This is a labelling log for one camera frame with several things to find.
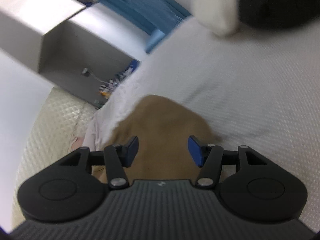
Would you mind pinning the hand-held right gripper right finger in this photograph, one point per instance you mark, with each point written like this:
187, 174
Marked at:
195, 152

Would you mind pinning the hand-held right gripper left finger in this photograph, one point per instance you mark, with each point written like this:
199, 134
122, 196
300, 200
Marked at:
131, 152

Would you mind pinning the brown hoodie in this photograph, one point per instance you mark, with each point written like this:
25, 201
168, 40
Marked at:
160, 125

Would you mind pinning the light grey duvet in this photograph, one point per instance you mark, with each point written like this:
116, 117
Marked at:
105, 125

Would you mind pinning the group of small bottles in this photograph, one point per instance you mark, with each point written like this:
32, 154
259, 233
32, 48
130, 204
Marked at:
112, 85

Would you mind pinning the bed with white sheet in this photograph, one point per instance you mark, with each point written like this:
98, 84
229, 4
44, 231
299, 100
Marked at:
250, 92

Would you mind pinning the cream quilted headboard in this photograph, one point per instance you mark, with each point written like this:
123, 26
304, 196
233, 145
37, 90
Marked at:
50, 130

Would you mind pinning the blue curtain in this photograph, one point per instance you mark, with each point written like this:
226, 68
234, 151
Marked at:
150, 7

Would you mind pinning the black garment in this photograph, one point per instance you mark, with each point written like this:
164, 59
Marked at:
275, 2

